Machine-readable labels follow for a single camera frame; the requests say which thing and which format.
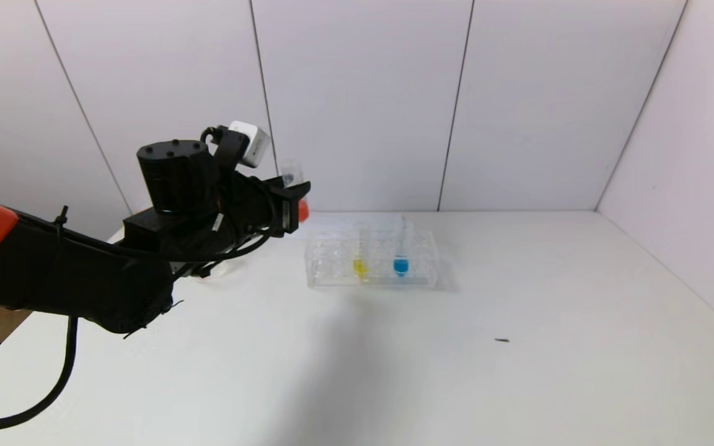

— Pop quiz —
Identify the white paper sheet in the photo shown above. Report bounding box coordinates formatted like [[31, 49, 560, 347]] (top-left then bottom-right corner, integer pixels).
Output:
[[307, 214, 406, 241]]

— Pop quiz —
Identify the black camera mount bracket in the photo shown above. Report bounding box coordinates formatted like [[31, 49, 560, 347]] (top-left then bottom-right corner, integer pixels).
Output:
[[201, 126, 249, 180]]

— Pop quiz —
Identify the test tube with yellow pigment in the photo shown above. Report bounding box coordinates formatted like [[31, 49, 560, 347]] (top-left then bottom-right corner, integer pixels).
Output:
[[354, 223, 371, 281]]

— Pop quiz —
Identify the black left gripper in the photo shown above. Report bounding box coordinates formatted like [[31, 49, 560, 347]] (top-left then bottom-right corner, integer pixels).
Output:
[[233, 171, 311, 239]]

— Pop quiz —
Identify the black cable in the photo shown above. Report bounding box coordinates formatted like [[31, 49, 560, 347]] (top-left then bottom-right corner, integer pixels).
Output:
[[0, 315, 80, 434]]

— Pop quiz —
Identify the test tube with blue pigment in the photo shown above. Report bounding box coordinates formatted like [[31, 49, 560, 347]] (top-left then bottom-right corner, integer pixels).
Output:
[[394, 215, 410, 278]]

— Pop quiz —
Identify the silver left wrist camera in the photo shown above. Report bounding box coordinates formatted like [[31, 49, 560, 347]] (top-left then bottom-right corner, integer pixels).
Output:
[[228, 121, 271, 168]]

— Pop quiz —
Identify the clear acrylic test tube rack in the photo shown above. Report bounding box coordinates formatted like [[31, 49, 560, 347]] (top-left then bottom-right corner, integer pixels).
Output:
[[306, 227, 442, 291]]

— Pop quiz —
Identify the test tube with red pigment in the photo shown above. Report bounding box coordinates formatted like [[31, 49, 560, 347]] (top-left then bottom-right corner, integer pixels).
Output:
[[279, 159, 311, 223]]

